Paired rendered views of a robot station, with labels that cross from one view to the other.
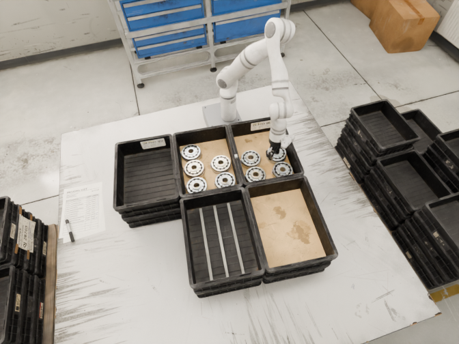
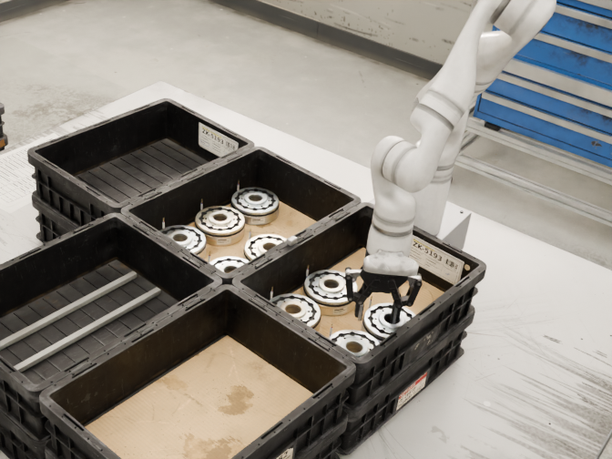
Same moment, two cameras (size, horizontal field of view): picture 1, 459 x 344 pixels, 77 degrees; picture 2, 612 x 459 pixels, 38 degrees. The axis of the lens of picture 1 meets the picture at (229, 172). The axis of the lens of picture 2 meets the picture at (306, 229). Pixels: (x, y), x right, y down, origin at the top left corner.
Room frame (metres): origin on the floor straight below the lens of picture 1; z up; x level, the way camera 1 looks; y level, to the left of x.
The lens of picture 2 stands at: (-0.10, -1.04, 1.91)
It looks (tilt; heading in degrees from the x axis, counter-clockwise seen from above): 34 degrees down; 46
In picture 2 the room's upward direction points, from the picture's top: 6 degrees clockwise
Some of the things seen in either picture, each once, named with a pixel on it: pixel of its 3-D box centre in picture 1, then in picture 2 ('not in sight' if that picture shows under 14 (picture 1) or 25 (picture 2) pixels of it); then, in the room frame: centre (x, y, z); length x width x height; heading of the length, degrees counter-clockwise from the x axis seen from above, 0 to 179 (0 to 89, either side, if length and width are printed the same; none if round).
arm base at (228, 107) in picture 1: (228, 105); (426, 193); (1.26, -0.02, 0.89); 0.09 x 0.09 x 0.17; 22
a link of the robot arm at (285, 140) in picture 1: (281, 134); (391, 240); (0.88, -0.25, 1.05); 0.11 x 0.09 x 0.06; 48
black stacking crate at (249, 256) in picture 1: (220, 237); (82, 318); (0.46, 0.06, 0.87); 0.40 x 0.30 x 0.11; 8
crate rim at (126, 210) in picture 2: (205, 159); (244, 209); (0.86, 0.12, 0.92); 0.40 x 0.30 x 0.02; 8
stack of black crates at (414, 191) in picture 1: (401, 190); not in sight; (0.93, -1.18, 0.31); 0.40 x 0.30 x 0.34; 14
